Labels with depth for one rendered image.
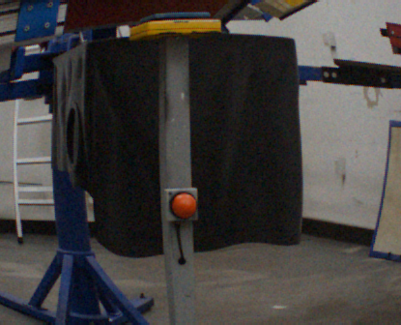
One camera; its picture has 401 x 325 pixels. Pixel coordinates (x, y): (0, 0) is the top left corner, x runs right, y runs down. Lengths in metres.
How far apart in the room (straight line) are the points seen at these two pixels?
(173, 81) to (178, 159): 0.12
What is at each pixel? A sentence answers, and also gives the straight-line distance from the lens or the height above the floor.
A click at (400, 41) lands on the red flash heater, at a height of 1.04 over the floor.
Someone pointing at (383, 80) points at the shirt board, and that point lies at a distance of 3.23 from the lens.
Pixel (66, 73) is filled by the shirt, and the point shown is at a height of 0.89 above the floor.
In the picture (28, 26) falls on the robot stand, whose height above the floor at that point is 0.97.
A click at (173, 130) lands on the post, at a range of 1.83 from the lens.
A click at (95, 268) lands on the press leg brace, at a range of 3.39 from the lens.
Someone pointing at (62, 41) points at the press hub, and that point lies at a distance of 3.38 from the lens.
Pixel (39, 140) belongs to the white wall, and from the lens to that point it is 6.76.
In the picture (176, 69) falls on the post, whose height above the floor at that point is 0.86.
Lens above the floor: 0.81
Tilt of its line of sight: 3 degrees down
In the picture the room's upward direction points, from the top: 1 degrees counter-clockwise
